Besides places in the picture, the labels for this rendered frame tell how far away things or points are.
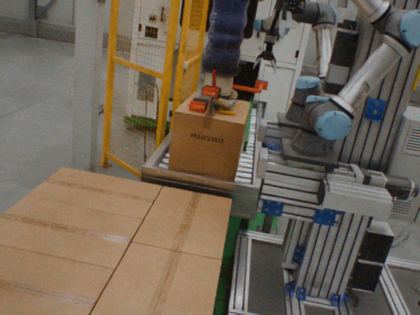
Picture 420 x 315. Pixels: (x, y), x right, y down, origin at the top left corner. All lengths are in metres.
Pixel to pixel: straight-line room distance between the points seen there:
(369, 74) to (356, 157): 0.50
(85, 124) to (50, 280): 1.81
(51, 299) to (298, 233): 1.18
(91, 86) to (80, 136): 0.41
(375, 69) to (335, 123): 0.23
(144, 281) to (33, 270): 0.41
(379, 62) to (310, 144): 0.40
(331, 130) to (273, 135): 0.69
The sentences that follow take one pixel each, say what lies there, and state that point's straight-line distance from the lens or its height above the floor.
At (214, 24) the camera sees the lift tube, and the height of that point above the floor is 1.44.
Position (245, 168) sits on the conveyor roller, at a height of 0.55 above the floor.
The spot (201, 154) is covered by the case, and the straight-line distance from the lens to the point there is 2.33.
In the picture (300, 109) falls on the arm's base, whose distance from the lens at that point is 2.11.
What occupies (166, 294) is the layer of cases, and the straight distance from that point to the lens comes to 1.54.
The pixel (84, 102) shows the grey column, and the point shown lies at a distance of 3.16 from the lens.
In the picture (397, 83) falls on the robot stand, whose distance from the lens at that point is 1.84.
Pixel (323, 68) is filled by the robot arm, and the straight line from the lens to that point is 2.22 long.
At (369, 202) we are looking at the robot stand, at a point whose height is 0.94.
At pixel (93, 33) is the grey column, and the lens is 3.05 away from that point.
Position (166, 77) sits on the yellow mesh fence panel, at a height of 1.00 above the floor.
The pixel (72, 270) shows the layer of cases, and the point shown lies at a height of 0.54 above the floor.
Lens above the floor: 1.54
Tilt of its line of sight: 21 degrees down
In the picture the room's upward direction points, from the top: 9 degrees clockwise
